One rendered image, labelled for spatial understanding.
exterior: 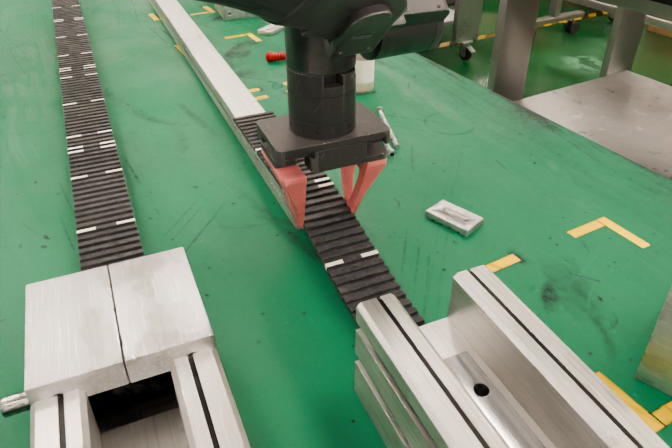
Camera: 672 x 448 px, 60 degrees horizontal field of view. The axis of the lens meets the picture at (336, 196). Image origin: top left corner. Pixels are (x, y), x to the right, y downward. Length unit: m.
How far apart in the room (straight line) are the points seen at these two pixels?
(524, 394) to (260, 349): 0.20
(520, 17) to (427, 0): 1.76
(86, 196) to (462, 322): 0.38
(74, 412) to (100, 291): 0.08
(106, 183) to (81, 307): 0.26
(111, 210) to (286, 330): 0.21
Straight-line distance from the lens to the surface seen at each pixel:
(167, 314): 0.37
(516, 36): 2.25
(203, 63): 0.94
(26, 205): 0.70
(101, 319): 0.38
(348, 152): 0.49
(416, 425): 0.35
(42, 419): 0.35
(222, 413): 0.33
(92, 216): 0.59
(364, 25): 0.40
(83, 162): 0.68
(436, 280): 0.53
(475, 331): 0.41
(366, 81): 0.88
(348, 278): 0.50
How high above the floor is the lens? 1.12
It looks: 33 degrees down
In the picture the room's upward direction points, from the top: straight up
